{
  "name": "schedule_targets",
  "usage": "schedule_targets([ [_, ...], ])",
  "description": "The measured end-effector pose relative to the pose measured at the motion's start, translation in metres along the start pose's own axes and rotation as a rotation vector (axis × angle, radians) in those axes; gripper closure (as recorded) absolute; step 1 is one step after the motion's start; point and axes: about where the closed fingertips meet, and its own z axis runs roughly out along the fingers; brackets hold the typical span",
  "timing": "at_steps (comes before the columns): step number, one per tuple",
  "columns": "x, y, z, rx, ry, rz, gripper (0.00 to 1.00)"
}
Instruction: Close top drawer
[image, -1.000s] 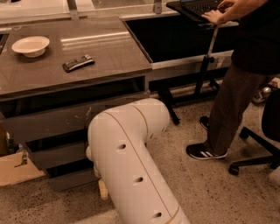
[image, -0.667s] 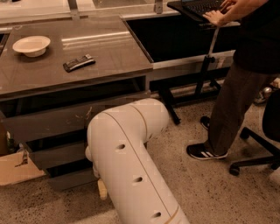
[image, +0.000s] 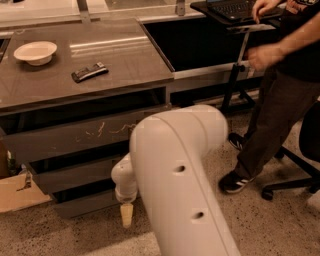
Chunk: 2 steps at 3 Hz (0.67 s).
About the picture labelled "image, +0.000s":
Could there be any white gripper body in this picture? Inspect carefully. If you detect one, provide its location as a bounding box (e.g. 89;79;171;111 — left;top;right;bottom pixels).
115;181;138;204

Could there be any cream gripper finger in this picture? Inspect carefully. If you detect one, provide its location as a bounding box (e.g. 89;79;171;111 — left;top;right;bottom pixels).
120;203;133;228

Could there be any grey top drawer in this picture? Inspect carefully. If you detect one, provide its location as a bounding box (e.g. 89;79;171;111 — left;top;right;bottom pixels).
2;104;171;163

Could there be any grey drawer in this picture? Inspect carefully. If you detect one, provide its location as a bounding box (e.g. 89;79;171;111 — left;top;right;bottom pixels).
53;190;118;219
2;104;171;163
29;155;122;194

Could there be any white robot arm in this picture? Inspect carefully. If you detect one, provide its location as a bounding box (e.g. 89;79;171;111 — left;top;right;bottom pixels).
111;105;241;256

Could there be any grey middle drawer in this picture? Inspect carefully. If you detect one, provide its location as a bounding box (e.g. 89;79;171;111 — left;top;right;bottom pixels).
29;155;122;194

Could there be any grey bottom drawer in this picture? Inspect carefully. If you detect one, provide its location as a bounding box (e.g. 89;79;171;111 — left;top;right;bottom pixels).
53;190;118;219

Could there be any grey drawer cabinet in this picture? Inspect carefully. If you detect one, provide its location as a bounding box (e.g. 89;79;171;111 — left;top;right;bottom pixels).
0;19;173;205

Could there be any person left hand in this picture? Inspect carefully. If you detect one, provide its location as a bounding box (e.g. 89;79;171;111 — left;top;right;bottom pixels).
247;43;286;71

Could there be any person right hand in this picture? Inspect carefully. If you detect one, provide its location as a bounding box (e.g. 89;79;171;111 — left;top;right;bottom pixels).
252;0;284;24

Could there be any black white sneaker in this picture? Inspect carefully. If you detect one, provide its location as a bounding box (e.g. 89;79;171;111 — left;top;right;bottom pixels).
218;171;253;194
228;133;247;151

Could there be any open cardboard box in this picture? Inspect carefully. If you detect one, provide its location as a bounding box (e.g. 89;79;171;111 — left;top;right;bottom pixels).
0;143;51;213

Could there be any green bottle in box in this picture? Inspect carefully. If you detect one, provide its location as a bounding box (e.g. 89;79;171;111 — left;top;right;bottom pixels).
7;151;17;176

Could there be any black laptop stand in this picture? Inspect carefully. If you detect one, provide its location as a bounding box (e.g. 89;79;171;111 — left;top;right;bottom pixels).
189;0;284;116

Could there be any white ceramic bowl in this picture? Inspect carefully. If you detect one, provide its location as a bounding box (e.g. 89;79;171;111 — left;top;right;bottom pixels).
14;41;57;66

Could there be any black office chair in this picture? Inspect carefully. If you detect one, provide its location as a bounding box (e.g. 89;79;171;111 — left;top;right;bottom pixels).
261;101;320;201

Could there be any person in dark clothes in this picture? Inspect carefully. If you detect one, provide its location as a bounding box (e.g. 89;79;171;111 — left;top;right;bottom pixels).
234;0;320;179

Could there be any black laptop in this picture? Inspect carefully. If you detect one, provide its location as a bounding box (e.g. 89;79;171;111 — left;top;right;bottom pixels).
206;0;256;21

